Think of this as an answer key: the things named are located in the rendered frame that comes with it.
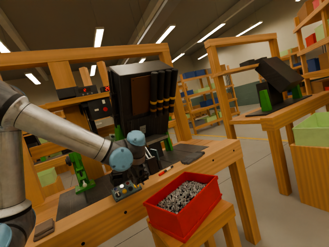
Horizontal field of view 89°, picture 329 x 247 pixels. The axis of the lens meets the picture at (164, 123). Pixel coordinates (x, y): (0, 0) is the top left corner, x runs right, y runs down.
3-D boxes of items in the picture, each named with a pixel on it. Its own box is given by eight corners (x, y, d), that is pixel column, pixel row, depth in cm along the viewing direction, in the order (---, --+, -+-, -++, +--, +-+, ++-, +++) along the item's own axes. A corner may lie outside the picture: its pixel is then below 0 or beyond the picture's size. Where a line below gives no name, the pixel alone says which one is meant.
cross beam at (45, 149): (174, 114, 188) (171, 107, 187) (33, 160, 125) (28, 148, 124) (171, 115, 192) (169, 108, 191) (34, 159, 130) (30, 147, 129)
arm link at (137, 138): (122, 131, 71) (141, 126, 74) (124, 150, 77) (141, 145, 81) (128, 143, 65) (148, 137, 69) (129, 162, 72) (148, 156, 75)
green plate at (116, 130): (131, 155, 115) (130, 124, 115) (119, 157, 111) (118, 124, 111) (126, 153, 125) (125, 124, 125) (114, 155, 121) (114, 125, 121)
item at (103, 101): (114, 114, 136) (108, 96, 135) (92, 120, 128) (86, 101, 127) (111, 115, 147) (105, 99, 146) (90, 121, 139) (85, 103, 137)
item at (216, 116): (241, 116, 706) (229, 62, 682) (195, 135, 602) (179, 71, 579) (231, 117, 755) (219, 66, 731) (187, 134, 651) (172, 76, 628)
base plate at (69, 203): (210, 148, 138) (209, 146, 137) (56, 225, 85) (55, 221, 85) (180, 144, 174) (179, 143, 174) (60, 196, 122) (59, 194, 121)
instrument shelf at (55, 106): (159, 86, 157) (158, 81, 156) (46, 109, 113) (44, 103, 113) (149, 91, 178) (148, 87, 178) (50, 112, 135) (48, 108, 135)
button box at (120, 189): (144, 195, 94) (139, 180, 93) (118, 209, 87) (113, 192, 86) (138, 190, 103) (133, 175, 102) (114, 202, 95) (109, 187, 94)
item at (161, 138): (169, 138, 109) (168, 134, 109) (147, 147, 102) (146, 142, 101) (145, 136, 143) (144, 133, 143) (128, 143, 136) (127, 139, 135)
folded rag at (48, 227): (55, 231, 76) (53, 225, 76) (33, 243, 72) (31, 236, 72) (55, 222, 85) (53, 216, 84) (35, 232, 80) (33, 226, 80)
